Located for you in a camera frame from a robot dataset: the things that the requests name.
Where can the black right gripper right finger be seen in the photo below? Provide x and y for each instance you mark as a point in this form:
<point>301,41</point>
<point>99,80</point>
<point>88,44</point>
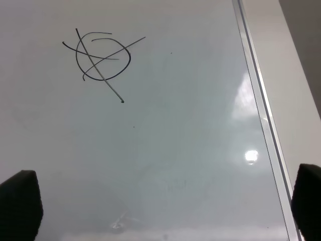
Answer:
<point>305,203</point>

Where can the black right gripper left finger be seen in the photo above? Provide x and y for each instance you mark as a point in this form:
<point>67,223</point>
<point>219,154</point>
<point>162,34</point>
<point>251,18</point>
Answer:
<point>21,207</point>

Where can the white whiteboard with aluminium frame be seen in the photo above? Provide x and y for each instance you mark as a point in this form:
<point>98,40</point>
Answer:
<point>143,120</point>

